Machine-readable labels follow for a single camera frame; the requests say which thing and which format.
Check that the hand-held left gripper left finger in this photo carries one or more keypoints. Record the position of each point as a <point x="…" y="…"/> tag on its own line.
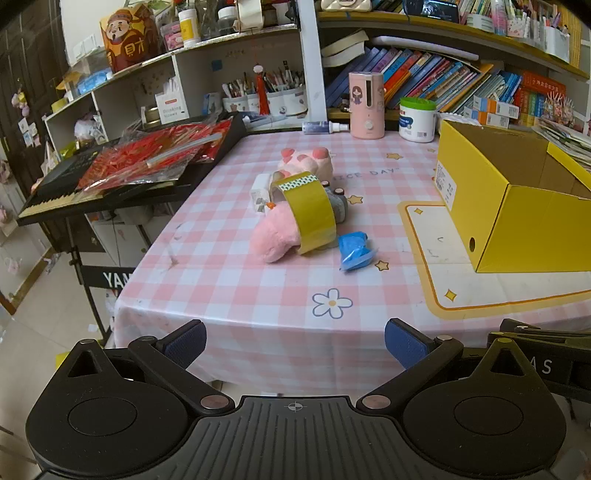
<point x="187" y="344"/>

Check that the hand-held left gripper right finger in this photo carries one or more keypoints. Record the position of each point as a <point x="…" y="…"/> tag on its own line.
<point x="406" y="344"/>

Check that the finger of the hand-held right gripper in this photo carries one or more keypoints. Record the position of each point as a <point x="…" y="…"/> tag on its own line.
<point x="540" y="338"/>

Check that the blue plastic bag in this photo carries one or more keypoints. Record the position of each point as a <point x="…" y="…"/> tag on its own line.
<point x="353" y="251"/>

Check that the yellow cardboard box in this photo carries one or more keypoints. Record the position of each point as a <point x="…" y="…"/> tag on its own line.
<point x="531" y="230"/>

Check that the pink plush toy orange feet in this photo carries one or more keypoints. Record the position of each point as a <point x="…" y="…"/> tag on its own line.
<point x="272" y="235"/>

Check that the grey plush item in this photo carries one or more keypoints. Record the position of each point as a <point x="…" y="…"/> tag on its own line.
<point x="339" y="207"/>

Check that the wide yellow tape roll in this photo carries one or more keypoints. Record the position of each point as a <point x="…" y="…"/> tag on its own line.
<point x="314" y="217"/>

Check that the small white printed box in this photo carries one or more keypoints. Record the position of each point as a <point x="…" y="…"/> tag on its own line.
<point x="259" y="194"/>

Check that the green patterned tape roll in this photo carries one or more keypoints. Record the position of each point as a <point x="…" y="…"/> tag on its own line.
<point x="300" y="181"/>

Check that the pink paw plush toy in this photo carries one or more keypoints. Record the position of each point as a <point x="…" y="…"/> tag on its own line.
<point x="314" y="164"/>

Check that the white mat yellow border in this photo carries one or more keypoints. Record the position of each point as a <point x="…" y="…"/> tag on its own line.
<point x="443" y="277"/>

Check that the black keyboard stand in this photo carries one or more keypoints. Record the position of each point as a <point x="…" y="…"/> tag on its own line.
<point x="106" y="277"/>

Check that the red foil decoration packet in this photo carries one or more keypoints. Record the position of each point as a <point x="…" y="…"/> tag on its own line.
<point x="217" y="138"/>
<point x="138" y="161"/>

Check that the stack of papers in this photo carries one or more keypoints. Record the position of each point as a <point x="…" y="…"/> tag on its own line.
<point x="563" y="143"/>

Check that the black electronic keyboard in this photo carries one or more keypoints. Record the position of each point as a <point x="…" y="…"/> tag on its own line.
<point x="55" y="184"/>

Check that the white jar green lid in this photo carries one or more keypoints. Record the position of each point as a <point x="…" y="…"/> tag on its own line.
<point x="415" y="122"/>

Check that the round metal tin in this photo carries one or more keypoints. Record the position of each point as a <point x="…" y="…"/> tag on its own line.
<point x="150" y="117"/>

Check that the stack of small cartons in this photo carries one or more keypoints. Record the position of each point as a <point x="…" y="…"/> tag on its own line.
<point x="491" y="113"/>

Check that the colourful pencil bundle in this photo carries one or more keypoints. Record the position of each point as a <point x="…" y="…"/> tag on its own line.
<point x="558" y="108"/>

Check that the blue white spray bottle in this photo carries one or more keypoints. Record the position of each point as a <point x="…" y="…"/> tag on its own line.
<point x="318" y="126"/>

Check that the white straw box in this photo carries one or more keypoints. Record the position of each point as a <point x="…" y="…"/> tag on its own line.
<point x="171" y="108"/>

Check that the white plastic bag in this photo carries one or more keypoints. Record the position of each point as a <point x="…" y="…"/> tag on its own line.
<point x="87" y="129"/>

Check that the pink humidifier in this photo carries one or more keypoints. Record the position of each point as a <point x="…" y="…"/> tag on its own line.
<point x="367" y="106"/>

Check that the orange boxed book set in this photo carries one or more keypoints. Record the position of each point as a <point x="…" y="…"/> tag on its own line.
<point x="540" y="97"/>

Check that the blue white small carton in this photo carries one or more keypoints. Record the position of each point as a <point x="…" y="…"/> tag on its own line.
<point x="212" y="102"/>

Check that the white pen cup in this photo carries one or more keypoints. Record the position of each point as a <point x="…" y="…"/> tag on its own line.
<point x="235" y="104"/>
<point x="288" y="104"/>
<point x="256" y="102"/>

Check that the red hanging tassel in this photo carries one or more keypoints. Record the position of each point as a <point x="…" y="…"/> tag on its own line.
<point x="263" y="99"/>

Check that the row of leaning picture books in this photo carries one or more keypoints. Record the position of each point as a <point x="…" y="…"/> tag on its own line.
<point x="415" y="76"/>

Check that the blue tissue pack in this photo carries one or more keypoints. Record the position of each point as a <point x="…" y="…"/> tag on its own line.
<point x="94" y="82"/>

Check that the white shelf unit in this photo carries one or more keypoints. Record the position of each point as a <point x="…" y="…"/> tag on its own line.
<point x="207" y="60"/>

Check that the thick cream-paged book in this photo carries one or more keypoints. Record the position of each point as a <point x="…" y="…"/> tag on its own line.
<point x="344" y="60"/>
<point x="344" y="44"/>

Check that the white pencil holder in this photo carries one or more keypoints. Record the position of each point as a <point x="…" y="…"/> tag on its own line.
<point x="556" y="44"/>

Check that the grey slim folder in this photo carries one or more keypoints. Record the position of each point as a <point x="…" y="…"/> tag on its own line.
<point x="425" y="46"/>

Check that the clear jar pink contents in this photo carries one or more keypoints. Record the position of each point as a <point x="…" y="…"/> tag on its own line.
<point x="171" y="37"/>

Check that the orange cartoon figure box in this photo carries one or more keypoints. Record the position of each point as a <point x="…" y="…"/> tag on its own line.
<point x="131" y="39"/>

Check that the white bottle yellow label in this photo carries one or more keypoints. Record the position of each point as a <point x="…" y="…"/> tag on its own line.
<point x="188" y="27"/>

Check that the wooden bookshelf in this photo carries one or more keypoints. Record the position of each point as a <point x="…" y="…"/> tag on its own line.
<point x="392" y="23"/>

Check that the dark wooden door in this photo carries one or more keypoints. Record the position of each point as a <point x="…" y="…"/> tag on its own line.
<point x="27" y="55"/>

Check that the dark printed box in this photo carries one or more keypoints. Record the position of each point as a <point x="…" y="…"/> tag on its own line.
<point x="434" y="11"/>

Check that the row of slim colourful books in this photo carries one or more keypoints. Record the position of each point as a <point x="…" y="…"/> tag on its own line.
<point x="475" y="9"/>

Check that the white quilted handbag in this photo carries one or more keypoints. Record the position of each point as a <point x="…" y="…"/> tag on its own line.
<point x="346" y="4"/>

